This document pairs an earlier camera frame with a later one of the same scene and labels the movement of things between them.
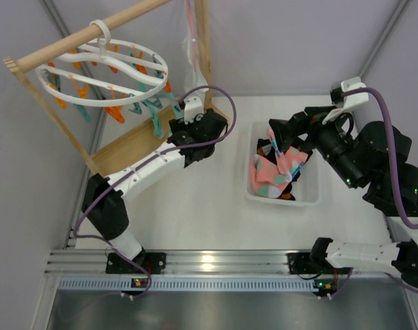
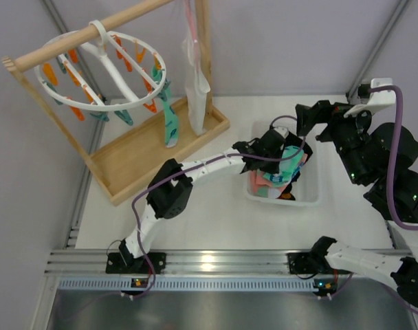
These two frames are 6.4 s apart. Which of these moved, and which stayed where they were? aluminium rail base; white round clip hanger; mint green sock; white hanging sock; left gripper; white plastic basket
Moved: left gripper; white round clip hanger; mint green sock
Stayed: white hanging sock; white plastic basket; aluminium rail base
